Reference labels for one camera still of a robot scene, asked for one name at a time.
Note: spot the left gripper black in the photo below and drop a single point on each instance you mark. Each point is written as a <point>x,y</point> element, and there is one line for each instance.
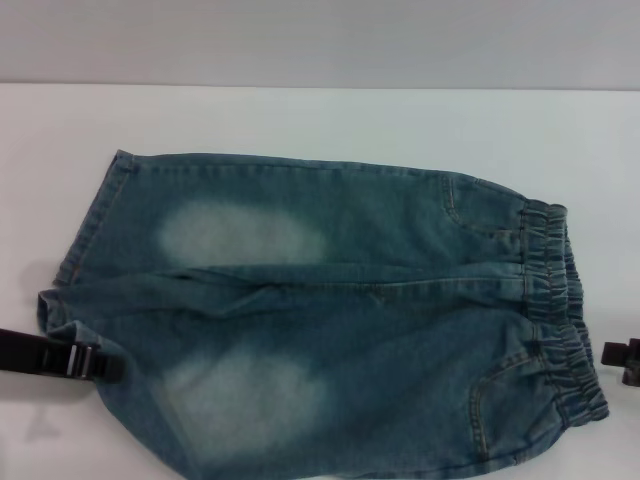
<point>20,352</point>

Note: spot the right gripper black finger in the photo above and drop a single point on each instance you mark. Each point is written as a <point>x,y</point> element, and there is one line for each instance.
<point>632,377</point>
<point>622,352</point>

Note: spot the blue denim shorts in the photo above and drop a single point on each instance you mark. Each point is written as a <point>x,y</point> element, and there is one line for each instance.
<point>350,300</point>

